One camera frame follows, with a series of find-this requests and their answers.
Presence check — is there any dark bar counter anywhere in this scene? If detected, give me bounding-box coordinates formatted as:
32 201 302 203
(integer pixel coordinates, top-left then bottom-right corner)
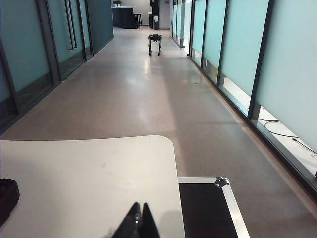
111 6 137 29

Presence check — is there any black aluminium-edged flight case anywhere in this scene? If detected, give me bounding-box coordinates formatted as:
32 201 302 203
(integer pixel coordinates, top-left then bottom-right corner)
177 176 251 238

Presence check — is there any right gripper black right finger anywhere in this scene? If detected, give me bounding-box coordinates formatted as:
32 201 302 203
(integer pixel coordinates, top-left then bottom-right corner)
138 202 161 238

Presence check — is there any black quadruped robot dog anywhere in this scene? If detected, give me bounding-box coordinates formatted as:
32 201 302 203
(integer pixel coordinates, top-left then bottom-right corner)
148 34 163 56

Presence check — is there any black bin with white paper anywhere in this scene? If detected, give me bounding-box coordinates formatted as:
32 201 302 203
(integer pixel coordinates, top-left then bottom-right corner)
148 12 160 30

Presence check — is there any thin black floor cable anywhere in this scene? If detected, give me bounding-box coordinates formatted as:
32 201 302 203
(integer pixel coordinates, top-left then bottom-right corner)
257 119 317 157

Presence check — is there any black remote control with joysticks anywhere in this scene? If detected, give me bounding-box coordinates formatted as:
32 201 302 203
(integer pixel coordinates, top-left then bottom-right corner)
0 178 20 227

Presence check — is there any long black door handle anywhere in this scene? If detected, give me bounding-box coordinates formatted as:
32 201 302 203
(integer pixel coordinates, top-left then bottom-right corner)
64 0 78 51

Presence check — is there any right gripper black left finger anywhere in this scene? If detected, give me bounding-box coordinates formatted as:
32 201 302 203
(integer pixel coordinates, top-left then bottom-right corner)
108 202 142 238

